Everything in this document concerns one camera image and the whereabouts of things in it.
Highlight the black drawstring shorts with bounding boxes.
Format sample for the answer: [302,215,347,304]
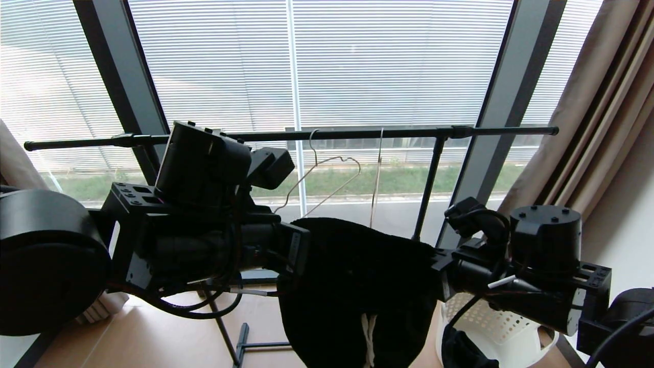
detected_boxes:
[278,217,443,368]

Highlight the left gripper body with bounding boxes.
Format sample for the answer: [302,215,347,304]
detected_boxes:
[224,222,312,278]

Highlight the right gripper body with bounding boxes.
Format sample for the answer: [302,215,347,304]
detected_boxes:
[431,247,515,308]

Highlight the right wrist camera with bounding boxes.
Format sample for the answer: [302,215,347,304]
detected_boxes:
[443,196,511,247]

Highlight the pink clothes hanger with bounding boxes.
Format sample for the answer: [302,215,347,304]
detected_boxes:
[273,129,361,218]
[369,128,385,228]

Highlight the white laundry basket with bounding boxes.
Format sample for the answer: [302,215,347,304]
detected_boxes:
[436,291,560,368]

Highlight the black garment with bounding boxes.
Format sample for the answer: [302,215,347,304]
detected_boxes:
[442,325,500,368]

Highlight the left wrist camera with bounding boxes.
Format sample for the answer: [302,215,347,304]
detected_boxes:
[248,147,296,191]

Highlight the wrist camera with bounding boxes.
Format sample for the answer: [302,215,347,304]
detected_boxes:
[248,147,296,191]
[443,196,511,247]

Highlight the black clothes rack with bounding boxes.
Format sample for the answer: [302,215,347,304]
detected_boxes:
[24,125,558,368]

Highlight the beige curtain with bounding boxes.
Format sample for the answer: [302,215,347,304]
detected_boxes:
[498,0,654,220]
[0,120,129,326]

